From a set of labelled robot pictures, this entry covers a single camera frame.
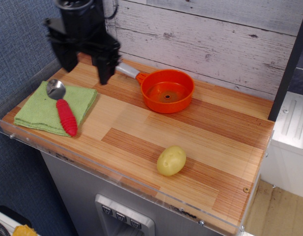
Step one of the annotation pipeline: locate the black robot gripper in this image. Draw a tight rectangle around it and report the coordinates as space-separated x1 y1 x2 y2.
44 0 120 85

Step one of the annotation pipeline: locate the red handled ice cream scoop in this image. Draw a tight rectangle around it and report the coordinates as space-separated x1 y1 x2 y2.
46 79 78 137

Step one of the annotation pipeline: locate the green folded towel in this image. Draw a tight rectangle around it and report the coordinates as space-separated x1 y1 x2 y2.
14 81 97 136

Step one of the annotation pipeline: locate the yellow toy potato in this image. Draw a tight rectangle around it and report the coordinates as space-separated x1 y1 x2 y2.
157 146 187 177

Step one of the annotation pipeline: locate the grey toy fridge cabinet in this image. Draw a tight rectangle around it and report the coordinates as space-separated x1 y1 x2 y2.
42 153 218 236

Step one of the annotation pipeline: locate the clear acrylic table guard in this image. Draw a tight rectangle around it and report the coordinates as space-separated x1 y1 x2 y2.
0 34 275 236

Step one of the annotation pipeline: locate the silver dispenser button panel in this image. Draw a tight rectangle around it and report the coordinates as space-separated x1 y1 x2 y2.
95 194 156 236

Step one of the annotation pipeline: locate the yellow object at corner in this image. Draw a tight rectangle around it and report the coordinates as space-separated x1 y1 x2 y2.
12 225 38 236

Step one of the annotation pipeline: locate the white toy sink unit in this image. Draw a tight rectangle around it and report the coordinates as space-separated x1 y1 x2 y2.
260 92 303 197

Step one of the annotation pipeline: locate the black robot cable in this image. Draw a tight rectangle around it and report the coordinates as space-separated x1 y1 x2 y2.
103 0 119 20

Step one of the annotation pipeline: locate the orange pot with grey handle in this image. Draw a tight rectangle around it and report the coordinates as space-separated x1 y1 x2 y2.
116 62 195 114

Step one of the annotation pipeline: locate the dark grey right post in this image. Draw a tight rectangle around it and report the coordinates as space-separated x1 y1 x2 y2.
268 20 303 121

